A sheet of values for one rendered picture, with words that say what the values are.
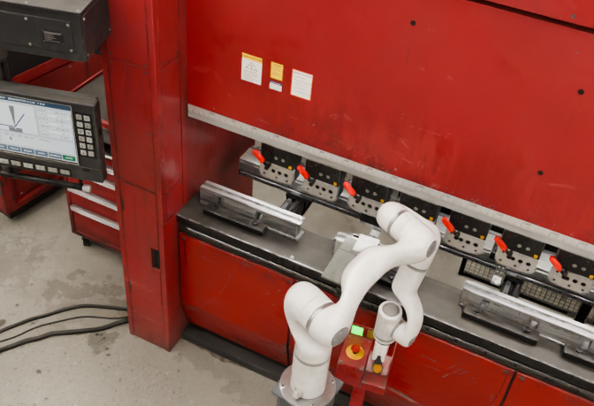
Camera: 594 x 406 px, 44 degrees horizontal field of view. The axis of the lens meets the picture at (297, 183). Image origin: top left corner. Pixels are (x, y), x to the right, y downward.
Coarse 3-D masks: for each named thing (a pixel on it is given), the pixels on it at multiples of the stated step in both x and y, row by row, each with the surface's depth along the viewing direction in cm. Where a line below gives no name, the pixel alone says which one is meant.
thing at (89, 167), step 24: (24, 96) 263; (48, 96) 262; (72, 96) 263; (96, 96) 270; (72, 120) 265; (96, 120) 265; (96, 144) 271; (24, 168) 285; (48, 168) 282; (72, 168) 280; (96, 168) 278
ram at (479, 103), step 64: (192, 0) 271; (256, 0) 259; (320, 0) 247; (384, 0) 237; (448, 0) 227; (192, 64) 288; (320, 64) 262; (384, 64) 250; (448, 64) 239; (512, 64) 230; (576, 64) 221; (320, 128) 278; (384, 128) 265; (448, 128) 253; (512, 128) 242; (576, 128) 232; (448, 192) 268; (512, 192) 256; (576, 192) 244
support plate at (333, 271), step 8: (344, 240) 304; (352, 240) 304; (344, 248) 300; (352, 248) 300; (336, 256) 296; (344, 256) 296; (352, 256) 297; (328, 264) 292; (336, 264) 292; (344, 264) 292; (328, 272) 288; (336, 272) 289; (336, 280) 285
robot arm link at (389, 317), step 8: (384, 304) 257; (392, 304) 257; (384, 312) 254; (392, 312) 254; (400, 312) 255; (376, 320) 261; (384, 320) 254; (392, 320) 253; (400, 320) 256; (376, 328) 261; (384, 328) 257; (392, 328) 255; (384, 336) 260
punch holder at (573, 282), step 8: (560, 256) 261; (568, 256) 259; (576, 256) 258; (568, 264) 261; (576, 264) 260; (584, 264) 258; (592, 264) 257; (552, 272) 266; (568, 272) 263; (576, 272) 262; (584, 272) 260; (592, 272) 259; (552, 280) 268; (560, 280) 266; (568, 280) 265; (576, 280) 265; (584, 280) 262; (592, 280) 260; (568, 288) 267; (576, 288) 265; (584, 288) 264
